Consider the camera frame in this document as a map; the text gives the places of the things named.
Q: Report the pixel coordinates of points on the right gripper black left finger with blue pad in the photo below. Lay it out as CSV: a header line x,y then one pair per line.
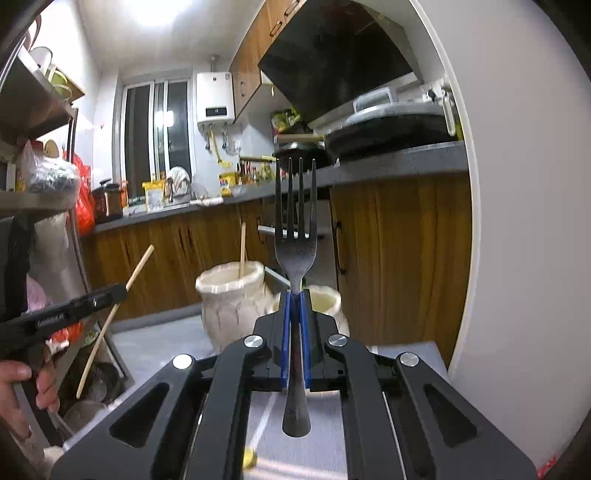
x,y
186,422

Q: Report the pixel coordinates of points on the wooden upper cabinet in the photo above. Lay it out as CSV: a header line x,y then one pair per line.
x,y
253,92

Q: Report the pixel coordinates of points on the metal shelf rack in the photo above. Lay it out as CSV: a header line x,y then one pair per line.
x,y
31,107

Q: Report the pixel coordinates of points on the oil bottle with white handle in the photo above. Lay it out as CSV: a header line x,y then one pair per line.
x,y
440,92

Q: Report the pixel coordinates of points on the black wok with wooden handle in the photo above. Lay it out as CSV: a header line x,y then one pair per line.
x,y
298,152

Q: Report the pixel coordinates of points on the wooden lower cabinets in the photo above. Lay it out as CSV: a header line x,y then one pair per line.
x,y
397,250

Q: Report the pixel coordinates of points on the clear plastic bag on shelf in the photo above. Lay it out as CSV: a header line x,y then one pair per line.
x,y
47,175

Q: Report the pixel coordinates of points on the cream ceramic double utensil holder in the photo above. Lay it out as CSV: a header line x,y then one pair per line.
x,y
233,297

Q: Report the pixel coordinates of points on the red plastic bag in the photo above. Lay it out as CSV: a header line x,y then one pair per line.
x,y
85,202

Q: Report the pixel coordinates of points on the white water heater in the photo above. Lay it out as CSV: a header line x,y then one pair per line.
x,y
214,97

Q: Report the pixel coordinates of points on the large black frying pan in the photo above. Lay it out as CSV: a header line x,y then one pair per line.
x,y
382,129

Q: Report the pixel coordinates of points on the kitchen window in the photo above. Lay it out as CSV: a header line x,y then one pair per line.
x,y
156,132

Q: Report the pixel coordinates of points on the person's left hand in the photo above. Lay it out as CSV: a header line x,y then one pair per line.
x,y
15,410

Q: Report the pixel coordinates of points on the black range hood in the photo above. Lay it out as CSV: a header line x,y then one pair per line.
x,y
324,54

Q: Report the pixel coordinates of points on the dark grey kitchen countertop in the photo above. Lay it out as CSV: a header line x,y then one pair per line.
x,y
442,158

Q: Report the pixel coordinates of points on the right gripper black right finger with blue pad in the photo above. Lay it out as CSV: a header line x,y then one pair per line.
x,y
402,419

